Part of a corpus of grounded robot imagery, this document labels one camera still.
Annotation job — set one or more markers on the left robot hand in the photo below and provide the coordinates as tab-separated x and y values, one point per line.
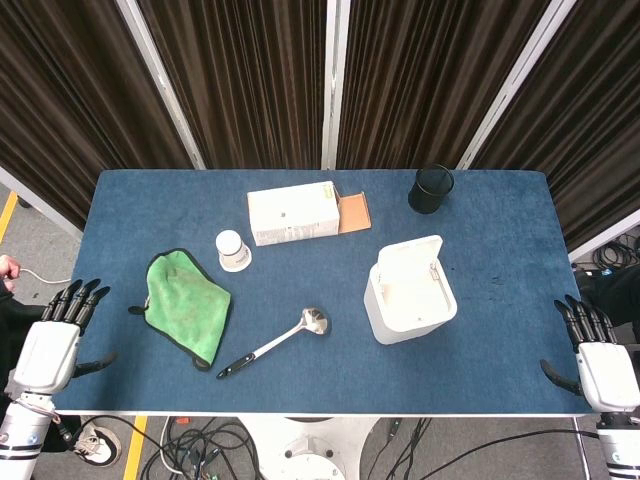
47	350

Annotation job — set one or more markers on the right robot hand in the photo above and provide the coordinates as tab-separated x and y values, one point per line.
602	370

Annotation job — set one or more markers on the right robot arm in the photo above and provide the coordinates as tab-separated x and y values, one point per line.
620	445

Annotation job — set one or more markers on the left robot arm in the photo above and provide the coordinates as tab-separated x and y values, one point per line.
20	440

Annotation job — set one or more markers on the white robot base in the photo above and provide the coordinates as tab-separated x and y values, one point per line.
310	450

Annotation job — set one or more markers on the person's hand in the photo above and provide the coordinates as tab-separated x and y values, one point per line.
7	270

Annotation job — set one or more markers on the white square container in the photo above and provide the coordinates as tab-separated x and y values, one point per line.
410	295

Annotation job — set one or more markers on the white sneaker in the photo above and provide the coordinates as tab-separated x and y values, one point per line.
97	445

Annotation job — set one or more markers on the green microfiber cloth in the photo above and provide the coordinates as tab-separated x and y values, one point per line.
187	307

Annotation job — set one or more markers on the white round bottle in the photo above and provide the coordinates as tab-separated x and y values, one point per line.
232	250

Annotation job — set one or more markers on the black mesh pen holder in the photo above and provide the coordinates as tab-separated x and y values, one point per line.
430	190

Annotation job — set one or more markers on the blue table mat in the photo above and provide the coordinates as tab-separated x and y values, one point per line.
320	295

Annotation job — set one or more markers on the white cardboard box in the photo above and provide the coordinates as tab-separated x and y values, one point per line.
295	212

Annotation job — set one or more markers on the brown folding screen panels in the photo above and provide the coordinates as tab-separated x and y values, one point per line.
320	85

